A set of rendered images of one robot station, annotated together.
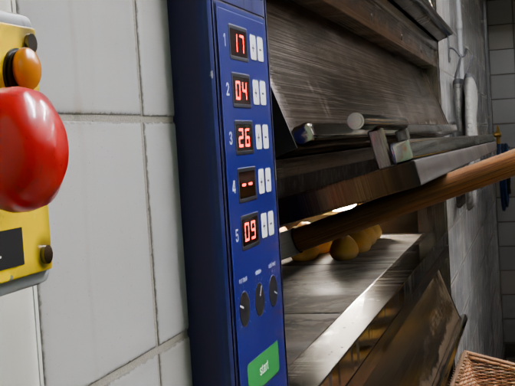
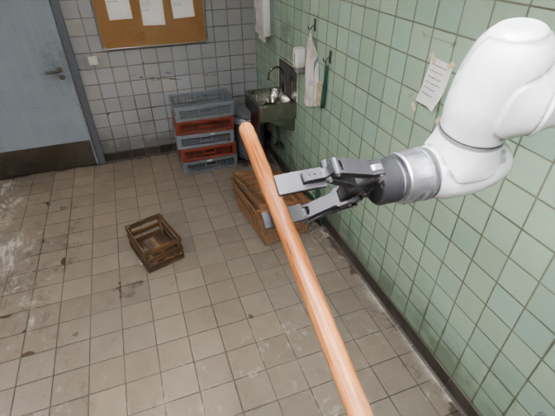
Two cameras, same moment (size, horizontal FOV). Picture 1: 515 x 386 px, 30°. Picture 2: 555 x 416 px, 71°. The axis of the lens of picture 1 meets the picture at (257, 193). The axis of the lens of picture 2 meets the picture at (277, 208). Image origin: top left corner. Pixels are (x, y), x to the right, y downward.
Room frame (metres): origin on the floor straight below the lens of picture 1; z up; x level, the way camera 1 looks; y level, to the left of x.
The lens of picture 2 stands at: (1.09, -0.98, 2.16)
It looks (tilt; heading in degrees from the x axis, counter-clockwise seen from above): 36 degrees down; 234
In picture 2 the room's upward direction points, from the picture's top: straight up
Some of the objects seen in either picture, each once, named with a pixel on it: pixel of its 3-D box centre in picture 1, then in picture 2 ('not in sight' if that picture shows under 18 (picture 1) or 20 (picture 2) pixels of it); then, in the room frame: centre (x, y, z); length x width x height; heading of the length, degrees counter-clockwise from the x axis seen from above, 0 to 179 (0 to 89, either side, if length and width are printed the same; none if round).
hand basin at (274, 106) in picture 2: not in sight; (269, 113); (-0.97, -3.89, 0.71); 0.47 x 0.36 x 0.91; 74
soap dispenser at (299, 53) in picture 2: not in sight; (299, 60); (-1.00, -3.51, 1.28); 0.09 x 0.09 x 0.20; 74
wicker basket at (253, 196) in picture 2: not in sight; (270, 193); (-0.50, -3.23, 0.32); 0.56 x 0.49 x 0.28; 82
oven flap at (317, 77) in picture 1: (389, 89); not in sight; (1.77, -0.25, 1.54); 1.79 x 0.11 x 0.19; 164
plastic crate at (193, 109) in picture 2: not in sight; (201, 104); (-0.58, -4.55, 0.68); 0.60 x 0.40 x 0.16; 164
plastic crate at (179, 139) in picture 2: not in sight; (202, 131); (-0.56, -4.56, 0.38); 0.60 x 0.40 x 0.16; 162
